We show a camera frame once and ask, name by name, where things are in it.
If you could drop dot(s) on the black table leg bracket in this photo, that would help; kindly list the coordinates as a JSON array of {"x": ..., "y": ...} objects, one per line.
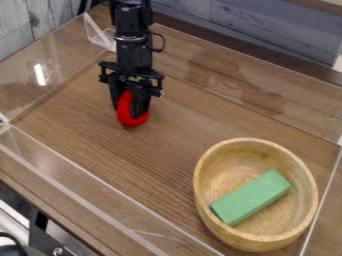
[{"x": 41, "y": 240}]

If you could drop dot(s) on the red plush strawberry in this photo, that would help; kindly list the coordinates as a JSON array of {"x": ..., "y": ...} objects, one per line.
[{"x": 124, "y": 111}]

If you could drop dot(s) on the clear acrylic enclosure wall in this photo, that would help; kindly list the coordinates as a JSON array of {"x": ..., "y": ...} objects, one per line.
[{"x": 115, "y": 224}]

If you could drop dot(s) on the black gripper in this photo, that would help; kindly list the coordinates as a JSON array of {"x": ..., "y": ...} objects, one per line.
[{"x": 146, "y": 83}]

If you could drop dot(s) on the green rectangular block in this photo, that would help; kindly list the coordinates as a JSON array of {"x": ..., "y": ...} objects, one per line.
[{"x": 239, "y": 204}]

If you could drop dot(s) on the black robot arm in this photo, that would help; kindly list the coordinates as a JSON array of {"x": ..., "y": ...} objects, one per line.
[{"x": 132, "y": 18}]

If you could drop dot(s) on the wooden bowl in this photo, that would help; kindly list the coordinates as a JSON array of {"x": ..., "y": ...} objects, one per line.
[{"x": 230, "y": 164}]

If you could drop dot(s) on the clear acrylic corner bracket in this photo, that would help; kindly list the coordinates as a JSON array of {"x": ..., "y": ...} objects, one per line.
[{"x": 99, "y": 37}]

